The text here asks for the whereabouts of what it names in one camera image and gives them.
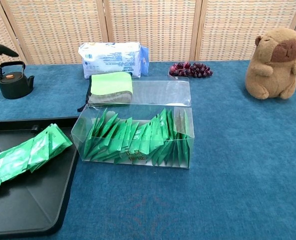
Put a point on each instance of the clear plastic box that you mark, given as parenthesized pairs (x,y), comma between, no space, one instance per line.
(137,160)

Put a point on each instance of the black plastic tray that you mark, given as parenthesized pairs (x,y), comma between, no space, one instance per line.
(25,200)

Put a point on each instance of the black cast iron kettle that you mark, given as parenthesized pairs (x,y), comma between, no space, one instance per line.
(14,86)

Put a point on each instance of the white tissue pack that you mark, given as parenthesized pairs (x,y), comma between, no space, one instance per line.
(110,57)

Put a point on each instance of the green grey folded cloth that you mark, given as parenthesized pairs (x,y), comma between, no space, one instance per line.
(110,83)

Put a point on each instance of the dark red grape bunch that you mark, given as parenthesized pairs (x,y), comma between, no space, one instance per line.
(190,69)

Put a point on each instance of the blue tablecloth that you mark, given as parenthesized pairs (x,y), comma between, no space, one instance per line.
(237,162)

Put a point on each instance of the brown capybara plush toy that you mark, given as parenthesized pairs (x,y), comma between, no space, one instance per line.
(270,75)

